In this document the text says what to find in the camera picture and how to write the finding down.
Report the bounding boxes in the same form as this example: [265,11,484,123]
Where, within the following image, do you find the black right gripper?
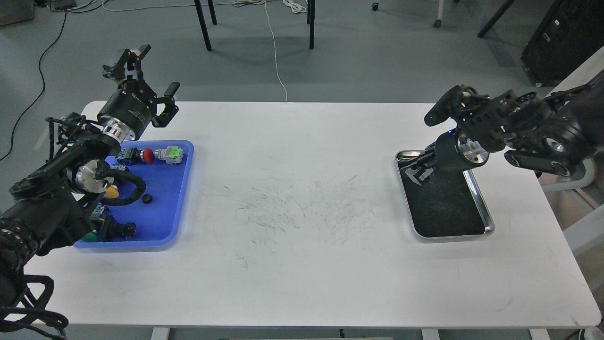
[401,133,490,185]

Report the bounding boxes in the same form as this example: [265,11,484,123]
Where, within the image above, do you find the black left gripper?
[97,44,180,141]

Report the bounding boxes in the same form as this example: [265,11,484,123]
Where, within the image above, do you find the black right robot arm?
[398,72,603,186]

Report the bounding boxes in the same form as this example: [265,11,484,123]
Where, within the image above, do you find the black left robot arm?
[0,44,180,340]

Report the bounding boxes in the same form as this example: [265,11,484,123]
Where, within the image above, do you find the silver metal tray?
[395,149,495,243]

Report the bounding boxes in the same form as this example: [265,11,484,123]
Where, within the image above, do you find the blue plastic tray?
[73,140,195,251]

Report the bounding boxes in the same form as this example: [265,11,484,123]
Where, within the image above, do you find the black chair legs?
[193,0,316,51]

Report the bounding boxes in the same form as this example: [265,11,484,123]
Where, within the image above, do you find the black equipment case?
[520,0,604,86]

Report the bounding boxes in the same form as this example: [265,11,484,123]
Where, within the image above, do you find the red push button switch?
[115,147,155,166]

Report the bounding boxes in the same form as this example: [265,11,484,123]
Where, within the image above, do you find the green and white switch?
[153,145,184,164]

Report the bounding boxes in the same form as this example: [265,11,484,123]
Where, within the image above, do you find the black floor cable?
[0,0,78,162]

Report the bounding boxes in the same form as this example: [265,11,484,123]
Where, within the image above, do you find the yellow push button switch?
[104,186,119,199]

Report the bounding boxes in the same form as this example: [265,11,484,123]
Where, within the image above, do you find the green push button switch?
[80,203,115,242]

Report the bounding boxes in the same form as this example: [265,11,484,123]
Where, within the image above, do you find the black switch block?
[106,222,136,240]

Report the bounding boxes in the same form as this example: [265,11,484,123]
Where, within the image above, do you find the white floor cable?
[102,0,308,102]

